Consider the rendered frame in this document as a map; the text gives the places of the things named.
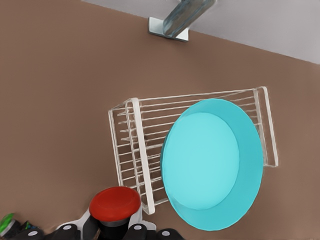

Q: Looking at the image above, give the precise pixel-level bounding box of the silver frame post with foot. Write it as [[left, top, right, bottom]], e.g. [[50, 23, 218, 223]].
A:
[[148, 0, 219, 42]]

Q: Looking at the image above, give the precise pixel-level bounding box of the cyan round plate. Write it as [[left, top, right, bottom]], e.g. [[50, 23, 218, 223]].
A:
[[159, 98, 265, 232]]

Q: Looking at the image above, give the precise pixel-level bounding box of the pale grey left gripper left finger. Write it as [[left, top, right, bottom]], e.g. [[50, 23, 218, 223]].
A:
[[55, 208, 101, 240]]

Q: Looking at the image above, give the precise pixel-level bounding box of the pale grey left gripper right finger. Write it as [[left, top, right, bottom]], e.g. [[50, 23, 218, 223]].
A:
[[125, 206, 158, 240]]

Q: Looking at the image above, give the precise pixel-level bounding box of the small green grey object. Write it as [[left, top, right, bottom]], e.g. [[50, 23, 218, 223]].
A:
[[0, 212, 17, 239]]

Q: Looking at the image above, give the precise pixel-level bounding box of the white wire rack shelf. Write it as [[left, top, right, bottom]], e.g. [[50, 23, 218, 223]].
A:
[[107, 85, 280, 216]]

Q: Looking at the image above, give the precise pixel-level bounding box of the red button switch black base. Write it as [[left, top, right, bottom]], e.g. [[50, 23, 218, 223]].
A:
[[89, 186, 142, 240]]

